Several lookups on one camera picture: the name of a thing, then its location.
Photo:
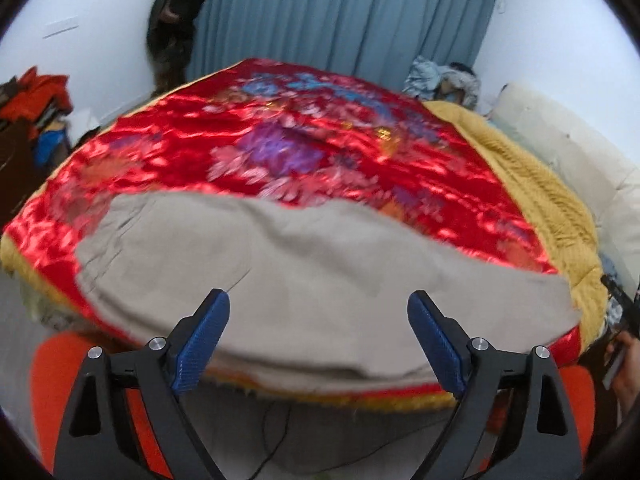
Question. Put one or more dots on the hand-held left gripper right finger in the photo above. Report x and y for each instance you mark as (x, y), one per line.
(437, 345)

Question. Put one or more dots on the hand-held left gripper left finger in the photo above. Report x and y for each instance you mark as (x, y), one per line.
(200, 345)

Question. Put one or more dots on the beige pants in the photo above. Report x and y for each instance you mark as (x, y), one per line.
(325, 270)

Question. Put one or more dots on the person's right hand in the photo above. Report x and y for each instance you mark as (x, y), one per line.
(629, 370)

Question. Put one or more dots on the yellow dotted blanket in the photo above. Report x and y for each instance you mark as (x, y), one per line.
(545, 195)

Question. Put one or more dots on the cream padded headboard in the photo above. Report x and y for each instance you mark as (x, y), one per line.
(575, 145)

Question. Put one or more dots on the red floral satin blanket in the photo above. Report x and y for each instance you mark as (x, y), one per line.
(200, 125)

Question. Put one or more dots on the heap of striped blue clothes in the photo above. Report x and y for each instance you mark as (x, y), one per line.
(435, 77)

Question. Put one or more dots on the pile of orange clothes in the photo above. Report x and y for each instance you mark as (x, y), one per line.
(40, 95)

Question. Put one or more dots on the black hanging clothes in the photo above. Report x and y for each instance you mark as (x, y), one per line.
(175, 15)

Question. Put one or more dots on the blue curtain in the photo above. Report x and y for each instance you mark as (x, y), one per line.
(340, 15)

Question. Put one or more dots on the white wall plate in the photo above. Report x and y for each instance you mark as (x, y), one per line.
(61, 27)

